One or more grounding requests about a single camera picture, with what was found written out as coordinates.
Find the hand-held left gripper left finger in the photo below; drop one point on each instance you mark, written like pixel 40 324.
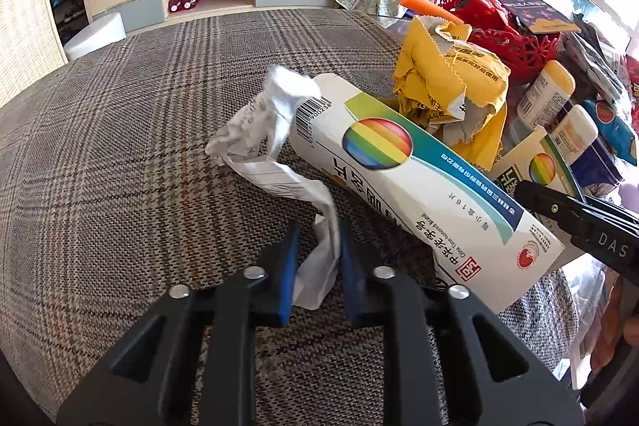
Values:
pixel 287 279

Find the red plastic basket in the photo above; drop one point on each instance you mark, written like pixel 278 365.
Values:
pixel 514 51

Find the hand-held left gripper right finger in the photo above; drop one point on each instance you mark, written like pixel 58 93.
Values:
pixel 352 279

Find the red shelf items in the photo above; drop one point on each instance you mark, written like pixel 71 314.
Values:
pixel 184 1

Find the white rainbow medicine box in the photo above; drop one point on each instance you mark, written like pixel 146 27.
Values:
pixel 424 196

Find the short white yellow-capped bottle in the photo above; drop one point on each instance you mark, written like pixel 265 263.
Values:
pixel 574 134

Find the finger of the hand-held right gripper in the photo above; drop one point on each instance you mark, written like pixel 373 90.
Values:
pixel 554 204

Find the yellow crumpled packet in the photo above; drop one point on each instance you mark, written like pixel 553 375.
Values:
pixel 444 76

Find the blue chip bag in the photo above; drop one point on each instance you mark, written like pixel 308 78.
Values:
pixel 611 126

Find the orange tube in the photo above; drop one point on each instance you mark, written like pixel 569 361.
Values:
pixel 424 4

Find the tall white yellow-capped bottle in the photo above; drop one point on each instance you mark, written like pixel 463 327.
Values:
pixel 544 94

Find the white round stool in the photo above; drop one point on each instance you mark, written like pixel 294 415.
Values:
pixel 95 34

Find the plaid tablecloth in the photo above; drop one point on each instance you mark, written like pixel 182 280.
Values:
pixel 125 146

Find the white paper leaflet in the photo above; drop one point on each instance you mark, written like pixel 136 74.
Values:
pixel 277 96

